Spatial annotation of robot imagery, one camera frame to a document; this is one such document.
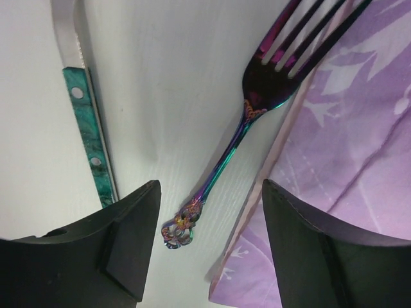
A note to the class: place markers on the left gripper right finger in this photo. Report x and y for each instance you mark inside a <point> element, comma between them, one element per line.
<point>322,261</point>

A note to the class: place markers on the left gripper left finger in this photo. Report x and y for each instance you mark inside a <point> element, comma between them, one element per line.
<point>101,260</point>

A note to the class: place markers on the iridescent rainbow fork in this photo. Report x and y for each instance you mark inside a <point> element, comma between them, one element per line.
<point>264,89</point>

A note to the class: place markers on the purple Elsa placemat cloth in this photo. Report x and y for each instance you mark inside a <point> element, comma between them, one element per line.
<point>344,147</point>

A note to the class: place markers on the green handled spoon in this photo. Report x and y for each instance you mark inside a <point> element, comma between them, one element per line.
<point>74,45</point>

